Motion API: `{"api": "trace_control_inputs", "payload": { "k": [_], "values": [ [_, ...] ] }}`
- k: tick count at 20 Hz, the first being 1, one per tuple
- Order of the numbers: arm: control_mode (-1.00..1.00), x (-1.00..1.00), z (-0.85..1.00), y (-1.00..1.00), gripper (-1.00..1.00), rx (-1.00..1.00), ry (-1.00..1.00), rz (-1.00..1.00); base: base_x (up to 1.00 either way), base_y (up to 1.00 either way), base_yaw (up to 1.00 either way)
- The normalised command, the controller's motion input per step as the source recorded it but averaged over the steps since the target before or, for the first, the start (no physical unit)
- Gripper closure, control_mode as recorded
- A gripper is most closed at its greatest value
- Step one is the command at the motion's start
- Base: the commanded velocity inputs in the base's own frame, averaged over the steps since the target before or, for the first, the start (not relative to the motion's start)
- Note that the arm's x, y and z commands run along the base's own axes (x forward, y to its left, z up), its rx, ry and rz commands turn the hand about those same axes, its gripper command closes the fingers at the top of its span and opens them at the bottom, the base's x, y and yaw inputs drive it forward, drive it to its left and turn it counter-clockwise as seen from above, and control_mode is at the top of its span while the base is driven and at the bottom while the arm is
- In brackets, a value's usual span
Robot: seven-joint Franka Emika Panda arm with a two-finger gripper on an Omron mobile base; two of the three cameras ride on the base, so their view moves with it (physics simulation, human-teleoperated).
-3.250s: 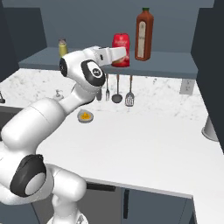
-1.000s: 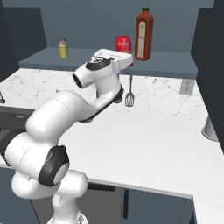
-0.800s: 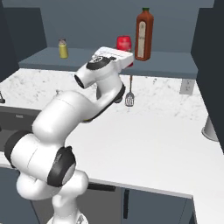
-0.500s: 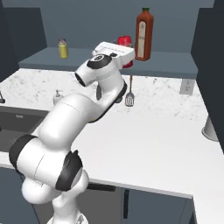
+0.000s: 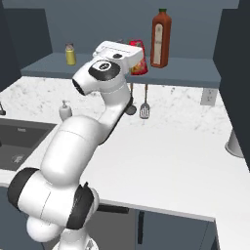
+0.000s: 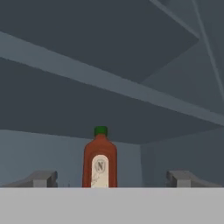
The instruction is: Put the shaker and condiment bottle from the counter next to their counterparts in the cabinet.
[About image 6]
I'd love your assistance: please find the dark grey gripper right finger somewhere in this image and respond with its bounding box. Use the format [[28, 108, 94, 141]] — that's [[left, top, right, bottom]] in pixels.
[[165, 170, 224, 188]]

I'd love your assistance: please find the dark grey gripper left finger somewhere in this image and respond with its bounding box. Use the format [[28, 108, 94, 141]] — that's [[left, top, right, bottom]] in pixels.
[[0, 170, 59, 188]]

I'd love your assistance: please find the red green-capped condiment bottle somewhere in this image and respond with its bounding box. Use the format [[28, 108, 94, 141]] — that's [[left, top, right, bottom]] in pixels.
[[81, 125, 118, 188]]

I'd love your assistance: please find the grey cabinet shelf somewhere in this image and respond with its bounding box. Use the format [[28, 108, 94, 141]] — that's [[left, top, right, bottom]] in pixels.
[[0, 31, 224, 127]]

